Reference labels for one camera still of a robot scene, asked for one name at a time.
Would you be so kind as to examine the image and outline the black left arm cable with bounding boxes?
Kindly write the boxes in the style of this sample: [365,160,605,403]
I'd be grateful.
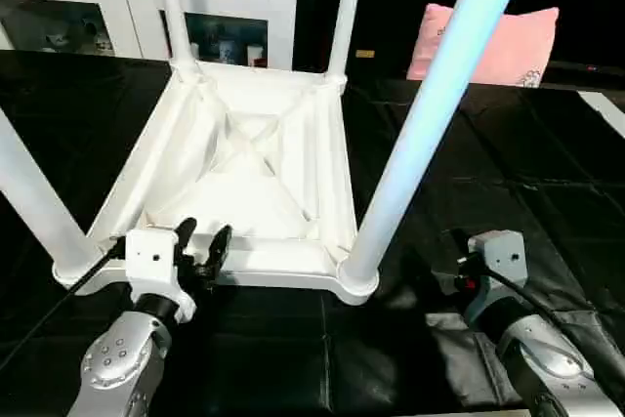
[0,245,130,371]

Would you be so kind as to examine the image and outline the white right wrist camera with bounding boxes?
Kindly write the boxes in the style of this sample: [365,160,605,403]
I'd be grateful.
[467,229,529,307]

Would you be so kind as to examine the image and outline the black work mat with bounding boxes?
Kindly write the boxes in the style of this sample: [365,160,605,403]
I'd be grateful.
[0,46,625,417]

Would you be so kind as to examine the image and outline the pink pillow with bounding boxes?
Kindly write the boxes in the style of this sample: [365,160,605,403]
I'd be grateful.
[405,3,562,89]

